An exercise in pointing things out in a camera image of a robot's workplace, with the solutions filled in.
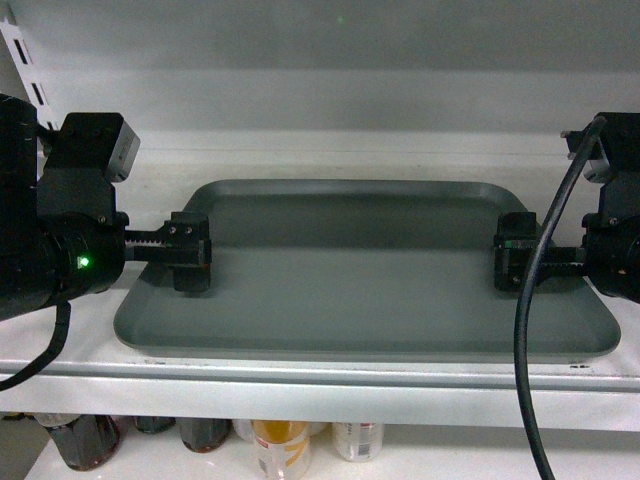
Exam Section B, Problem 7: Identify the yellow juice bottle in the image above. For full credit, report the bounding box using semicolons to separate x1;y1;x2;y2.
251;420;311;479
332;422;385;462

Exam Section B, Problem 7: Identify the dark tea bottle right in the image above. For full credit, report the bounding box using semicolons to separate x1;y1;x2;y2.
176;417;232;453

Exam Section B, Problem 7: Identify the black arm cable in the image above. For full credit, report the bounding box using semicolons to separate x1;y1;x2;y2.
513;116;608;480
0;299;73;392

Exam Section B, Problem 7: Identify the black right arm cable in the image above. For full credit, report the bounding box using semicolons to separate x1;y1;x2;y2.
513;116;608;480

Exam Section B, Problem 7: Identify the grey silver serving tray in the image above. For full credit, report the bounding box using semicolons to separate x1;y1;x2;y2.
113;178;623;360

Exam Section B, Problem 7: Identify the dark tea bottle far left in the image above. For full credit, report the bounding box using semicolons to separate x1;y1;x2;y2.
34;413;120;471

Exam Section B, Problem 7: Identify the dark tea bottle middle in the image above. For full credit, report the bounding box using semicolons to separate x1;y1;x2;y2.
134;416;176;435

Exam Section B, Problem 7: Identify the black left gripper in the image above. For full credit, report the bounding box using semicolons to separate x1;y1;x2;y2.
37;113;212;295

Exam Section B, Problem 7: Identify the yellow juice bottle front right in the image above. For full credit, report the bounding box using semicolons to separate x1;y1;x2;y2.
332;422;385;462

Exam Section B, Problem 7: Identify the dark tea bottle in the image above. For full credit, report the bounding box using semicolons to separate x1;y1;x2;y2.
134;416;176;435
176;417;232;453
34;413;120;471

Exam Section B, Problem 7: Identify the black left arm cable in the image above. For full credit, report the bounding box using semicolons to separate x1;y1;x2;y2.
0;299;73;392

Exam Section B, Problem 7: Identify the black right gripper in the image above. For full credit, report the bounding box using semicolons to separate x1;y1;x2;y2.
493;112;639;302

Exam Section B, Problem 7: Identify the yellow juice bottle front left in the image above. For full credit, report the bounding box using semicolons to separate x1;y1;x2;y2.
251;420;311;479

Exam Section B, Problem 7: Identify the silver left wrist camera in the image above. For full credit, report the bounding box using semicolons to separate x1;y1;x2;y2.
104;121;141;183

